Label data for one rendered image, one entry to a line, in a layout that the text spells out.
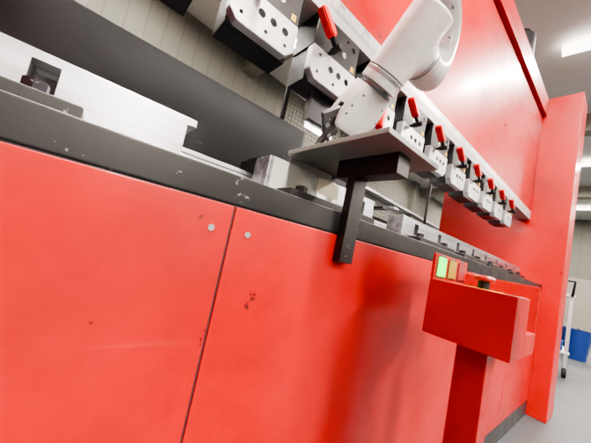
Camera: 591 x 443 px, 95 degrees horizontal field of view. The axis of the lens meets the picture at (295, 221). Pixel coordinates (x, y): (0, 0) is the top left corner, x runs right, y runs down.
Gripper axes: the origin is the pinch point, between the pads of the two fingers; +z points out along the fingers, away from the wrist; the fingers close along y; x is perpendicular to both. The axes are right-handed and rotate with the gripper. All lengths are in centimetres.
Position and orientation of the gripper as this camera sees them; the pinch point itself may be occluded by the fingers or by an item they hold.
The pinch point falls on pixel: (330, 149)
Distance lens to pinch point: 65.8
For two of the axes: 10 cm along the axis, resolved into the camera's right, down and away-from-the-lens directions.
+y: -7.5, -2.1, -6.2
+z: -5.6, 7.1, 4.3
